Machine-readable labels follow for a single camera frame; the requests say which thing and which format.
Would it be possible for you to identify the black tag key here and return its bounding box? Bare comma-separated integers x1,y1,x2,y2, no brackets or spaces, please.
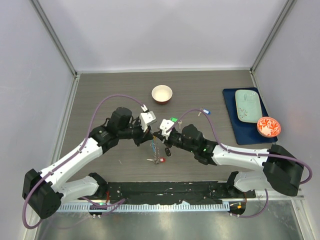
164,147,172,157

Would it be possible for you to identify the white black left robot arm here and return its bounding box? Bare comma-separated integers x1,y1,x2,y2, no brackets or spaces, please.
22,107,156,220

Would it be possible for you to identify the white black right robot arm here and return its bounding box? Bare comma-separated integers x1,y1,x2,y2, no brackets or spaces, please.
153,124,304,198

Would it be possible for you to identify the green tag key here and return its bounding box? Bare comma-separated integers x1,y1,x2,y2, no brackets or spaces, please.
170,117,183,125

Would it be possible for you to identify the red bowl white inside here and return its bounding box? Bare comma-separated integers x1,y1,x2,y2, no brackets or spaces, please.
151,85,173,105

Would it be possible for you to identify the blue tag key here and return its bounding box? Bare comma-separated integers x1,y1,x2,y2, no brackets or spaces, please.
197,108,211,117

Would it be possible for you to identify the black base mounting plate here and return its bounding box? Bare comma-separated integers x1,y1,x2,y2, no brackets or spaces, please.
87,181,256,205

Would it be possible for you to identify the pale green rectangular plate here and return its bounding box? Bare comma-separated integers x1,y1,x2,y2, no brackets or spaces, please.
235,89,263,124

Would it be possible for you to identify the orange white patterned bowl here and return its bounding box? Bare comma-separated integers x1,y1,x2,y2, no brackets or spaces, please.
256,116,282,138

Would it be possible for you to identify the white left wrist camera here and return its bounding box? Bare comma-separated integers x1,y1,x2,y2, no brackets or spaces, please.
139,104,157,133

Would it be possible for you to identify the perforated cable duct strip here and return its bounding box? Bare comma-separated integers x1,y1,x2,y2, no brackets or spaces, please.
57,201,230,215

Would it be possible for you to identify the aluminium frame rail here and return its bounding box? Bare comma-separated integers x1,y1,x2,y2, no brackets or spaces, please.
28,0,81,81

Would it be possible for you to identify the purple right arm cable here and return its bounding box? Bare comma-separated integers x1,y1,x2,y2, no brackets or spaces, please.
166,108,314,219

